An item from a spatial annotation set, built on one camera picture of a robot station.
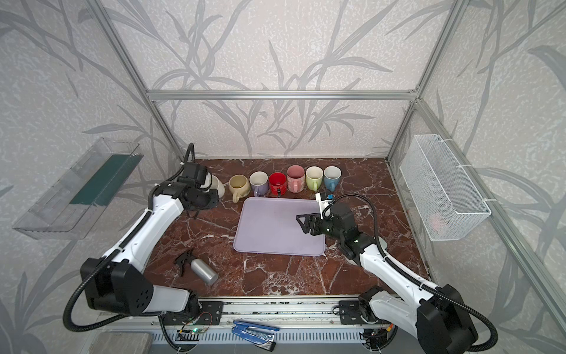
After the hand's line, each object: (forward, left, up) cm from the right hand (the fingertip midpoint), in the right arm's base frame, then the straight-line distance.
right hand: (303, 210), depth 80 cm
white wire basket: (-8, -40, +17) cm, 44 cm away
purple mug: (+24, +21, -13) cm, 35 cm away
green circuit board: (-36, +38, -19) cm, 56 cm away
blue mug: (+25, -14, -9) cm, 30 cm away
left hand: (+6, +33, +2) cm, 34 cm away
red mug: (+24, +12, -14) cm, 30 cm away
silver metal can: (-17, +37, -14) cm, 43 cm away
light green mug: (+22, -5, -9) cm, 25 cm away
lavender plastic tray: (+4, +15, -19) cm, 25 cm away
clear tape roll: (-13, -18, -16) cm, 27 cm away
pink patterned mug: (+23, +3, -8) cm, 25 cm away
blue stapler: (-37, +14, -14) cm, 42 cm away
